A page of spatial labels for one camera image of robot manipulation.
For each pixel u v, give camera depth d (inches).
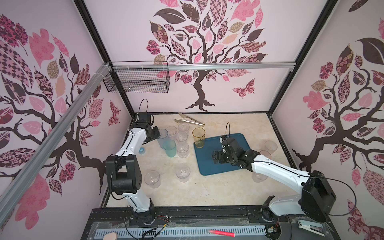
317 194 16.2
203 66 37.3
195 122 43.7
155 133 32.0
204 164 35.6
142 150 38.5
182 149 38.3
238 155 24.5
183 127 42.0
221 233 27.1
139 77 37.3
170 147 38.4
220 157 29.3
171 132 39.8
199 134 38.3
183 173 34.5
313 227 27.2
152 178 33.6
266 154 35.6
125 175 18.2
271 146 37.4
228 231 27.6
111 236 27.0
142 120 28.0
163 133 37.3
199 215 29.6
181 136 40.4
